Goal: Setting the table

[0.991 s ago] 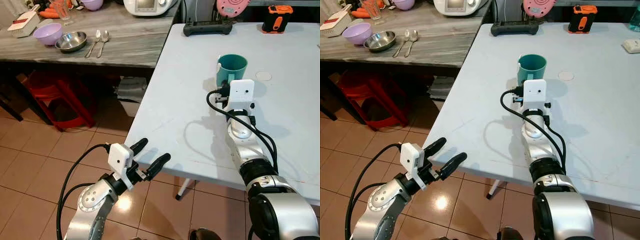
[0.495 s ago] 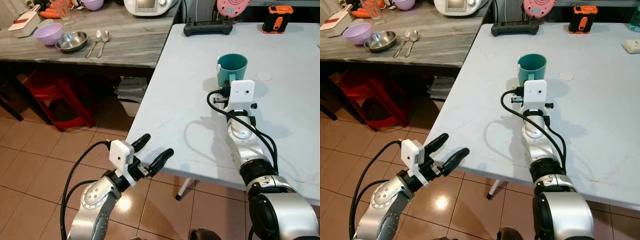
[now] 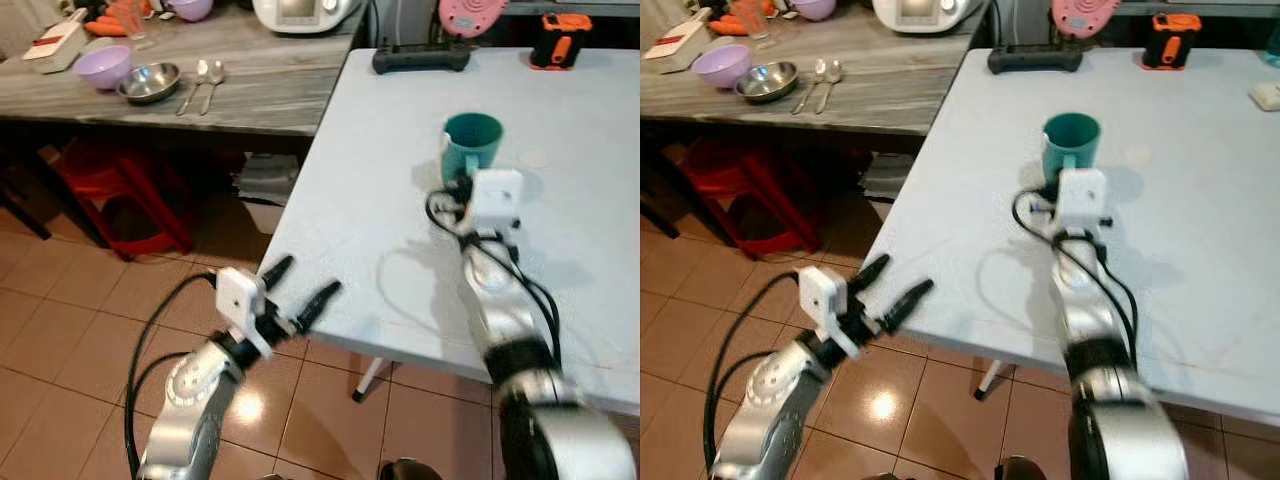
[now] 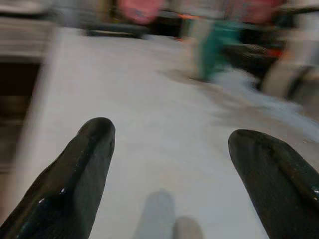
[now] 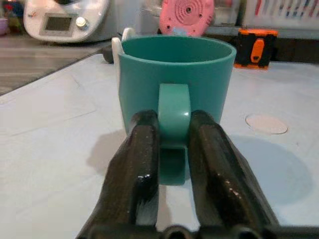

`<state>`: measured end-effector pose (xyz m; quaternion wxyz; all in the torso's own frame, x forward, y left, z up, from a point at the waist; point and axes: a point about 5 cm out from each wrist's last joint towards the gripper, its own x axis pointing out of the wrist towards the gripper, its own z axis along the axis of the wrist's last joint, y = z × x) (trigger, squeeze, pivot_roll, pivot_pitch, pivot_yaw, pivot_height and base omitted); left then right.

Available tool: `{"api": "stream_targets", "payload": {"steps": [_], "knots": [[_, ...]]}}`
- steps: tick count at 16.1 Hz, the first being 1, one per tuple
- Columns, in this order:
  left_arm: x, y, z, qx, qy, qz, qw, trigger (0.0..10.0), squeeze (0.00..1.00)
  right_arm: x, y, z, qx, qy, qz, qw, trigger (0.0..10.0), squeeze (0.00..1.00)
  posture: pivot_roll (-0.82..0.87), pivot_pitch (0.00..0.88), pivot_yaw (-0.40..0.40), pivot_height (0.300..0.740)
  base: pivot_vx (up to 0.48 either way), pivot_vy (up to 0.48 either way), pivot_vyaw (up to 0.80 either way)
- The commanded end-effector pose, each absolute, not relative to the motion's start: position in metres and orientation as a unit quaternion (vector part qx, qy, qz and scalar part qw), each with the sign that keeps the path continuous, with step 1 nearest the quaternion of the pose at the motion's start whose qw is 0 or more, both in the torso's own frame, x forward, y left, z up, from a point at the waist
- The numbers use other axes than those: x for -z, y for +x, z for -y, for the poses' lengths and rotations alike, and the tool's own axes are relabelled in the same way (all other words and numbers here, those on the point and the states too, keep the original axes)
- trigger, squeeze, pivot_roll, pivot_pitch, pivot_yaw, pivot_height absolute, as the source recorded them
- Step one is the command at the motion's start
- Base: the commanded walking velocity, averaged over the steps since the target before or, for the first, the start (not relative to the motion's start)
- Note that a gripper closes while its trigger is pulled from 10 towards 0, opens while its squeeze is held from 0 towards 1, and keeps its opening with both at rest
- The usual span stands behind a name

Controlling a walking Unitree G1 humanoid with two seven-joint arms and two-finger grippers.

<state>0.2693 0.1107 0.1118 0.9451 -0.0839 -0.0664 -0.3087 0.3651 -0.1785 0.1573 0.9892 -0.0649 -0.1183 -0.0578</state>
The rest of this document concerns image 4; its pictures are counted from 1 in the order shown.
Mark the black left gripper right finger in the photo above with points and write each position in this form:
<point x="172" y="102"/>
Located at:
<point x="279" y="179"/>

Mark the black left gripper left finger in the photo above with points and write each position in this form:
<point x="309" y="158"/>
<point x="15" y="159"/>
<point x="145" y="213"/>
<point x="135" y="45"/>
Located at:
<point x="67" y="179"/>

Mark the grey robot leg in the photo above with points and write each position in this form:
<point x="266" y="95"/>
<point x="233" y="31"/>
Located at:
<point x="154" y="214"/>

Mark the white cabinet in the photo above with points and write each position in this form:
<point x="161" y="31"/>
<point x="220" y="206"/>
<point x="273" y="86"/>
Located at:
<point x="22" y="74"/>

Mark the teal stool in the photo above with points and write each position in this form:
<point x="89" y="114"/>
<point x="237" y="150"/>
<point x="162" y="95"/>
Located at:
<point x="211" y="47"/>

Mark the dark low platform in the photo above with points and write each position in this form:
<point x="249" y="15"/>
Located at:
<point x="115" y="31"/>

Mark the pink round object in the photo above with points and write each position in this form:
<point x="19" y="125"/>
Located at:
<point x="137" y="10"/>

